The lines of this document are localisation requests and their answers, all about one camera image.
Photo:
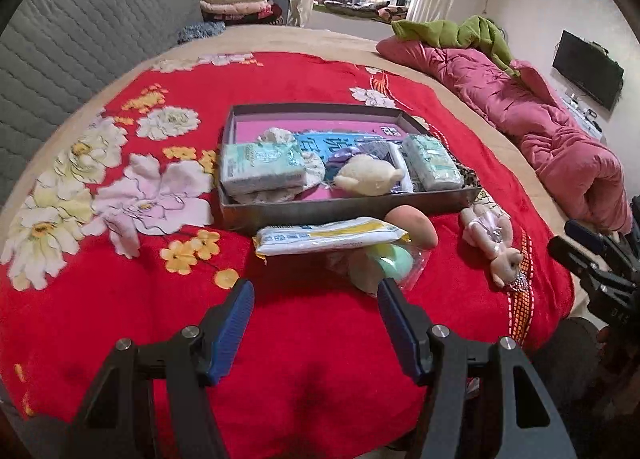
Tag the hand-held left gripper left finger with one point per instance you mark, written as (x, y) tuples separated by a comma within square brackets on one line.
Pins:
[(232, 334)]

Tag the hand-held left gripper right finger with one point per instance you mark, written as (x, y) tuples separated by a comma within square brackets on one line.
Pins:
[(397, 334)]

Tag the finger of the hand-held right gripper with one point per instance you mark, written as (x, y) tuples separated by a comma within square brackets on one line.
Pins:
[(585, 236), (572, 259)]

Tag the small green tissue pack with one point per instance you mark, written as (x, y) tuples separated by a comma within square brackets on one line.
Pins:
[(432, 164)]

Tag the grey cardboard box tray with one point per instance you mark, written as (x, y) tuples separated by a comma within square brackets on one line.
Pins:
[(260, 129)]

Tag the beige makeup sponge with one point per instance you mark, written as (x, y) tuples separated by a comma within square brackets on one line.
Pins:
[(362, 274)]

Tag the green makeup sponge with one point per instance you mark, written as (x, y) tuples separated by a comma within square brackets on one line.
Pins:
[(395, 261)]

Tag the clear plastic bag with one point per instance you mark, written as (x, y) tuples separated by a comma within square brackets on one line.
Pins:
[(421, 264)]

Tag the red floral blanket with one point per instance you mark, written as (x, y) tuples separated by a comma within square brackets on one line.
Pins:
[(310, 319)]

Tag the pink plush doll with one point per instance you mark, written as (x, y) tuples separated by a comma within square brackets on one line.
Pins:
[(485, 226)]

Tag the peach makeup sponge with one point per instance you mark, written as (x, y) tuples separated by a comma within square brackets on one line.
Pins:
[(412, 224)]

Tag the white television stand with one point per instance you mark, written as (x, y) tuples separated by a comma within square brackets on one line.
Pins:
[(585, 116)]

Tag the yellow and white packet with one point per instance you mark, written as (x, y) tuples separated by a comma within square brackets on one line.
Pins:
[(325, 236)]

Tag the leopard print scrunchie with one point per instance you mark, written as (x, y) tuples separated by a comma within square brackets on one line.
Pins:
[(467, 178)]

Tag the cream plush sponge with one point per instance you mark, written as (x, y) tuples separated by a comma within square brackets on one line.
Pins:
[(365, 176)]

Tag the black television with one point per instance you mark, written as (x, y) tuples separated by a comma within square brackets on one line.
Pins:
[(587, 69)]

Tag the large green tissue pack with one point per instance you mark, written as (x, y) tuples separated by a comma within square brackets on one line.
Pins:
[(262, 166)]

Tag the pink quilt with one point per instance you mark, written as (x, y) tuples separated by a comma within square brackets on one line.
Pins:
[(500, 89)]

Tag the purple scrunchie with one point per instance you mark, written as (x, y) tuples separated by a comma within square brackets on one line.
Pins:
[(344, 156)]

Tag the green cloth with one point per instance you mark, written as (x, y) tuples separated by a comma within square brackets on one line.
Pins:
[(440, 31)]

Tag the blue knitted cloth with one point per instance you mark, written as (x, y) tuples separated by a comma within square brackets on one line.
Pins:
[(200, 31)]

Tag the pink folded blanket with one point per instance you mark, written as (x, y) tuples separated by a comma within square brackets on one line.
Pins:
[(235, 10)]

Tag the patterned windowsill blanket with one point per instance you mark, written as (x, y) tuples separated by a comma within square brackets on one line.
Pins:
[(355, 6)]

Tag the grey quilted cover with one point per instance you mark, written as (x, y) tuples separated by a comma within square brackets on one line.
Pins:
[(75, 39)]

